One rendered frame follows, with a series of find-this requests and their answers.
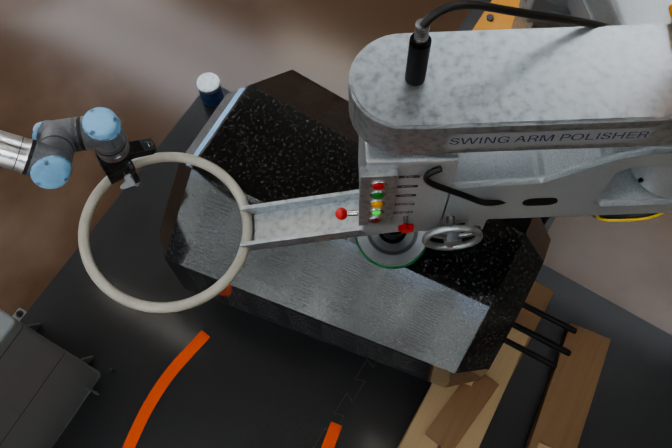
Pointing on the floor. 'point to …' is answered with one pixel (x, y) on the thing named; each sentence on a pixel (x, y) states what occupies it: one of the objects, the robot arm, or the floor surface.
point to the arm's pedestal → (38, 385)
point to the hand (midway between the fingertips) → (134, 176)
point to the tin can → (210, 89)
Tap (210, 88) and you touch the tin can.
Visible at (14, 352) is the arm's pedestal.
